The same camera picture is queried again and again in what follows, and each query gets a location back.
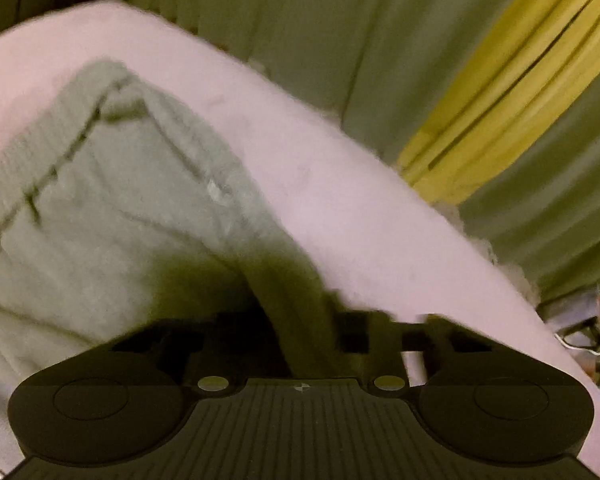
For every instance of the green curtain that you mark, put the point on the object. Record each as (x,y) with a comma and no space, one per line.
(380,67)

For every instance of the pink bed sheet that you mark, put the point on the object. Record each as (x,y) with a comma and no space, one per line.
(373,241)

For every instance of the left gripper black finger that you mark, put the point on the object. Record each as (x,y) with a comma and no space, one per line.
(437,340)

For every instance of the yellow curtain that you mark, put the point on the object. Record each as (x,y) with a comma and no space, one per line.
(535,61)

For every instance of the grey sweatpants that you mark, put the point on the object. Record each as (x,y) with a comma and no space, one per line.
(118,207)

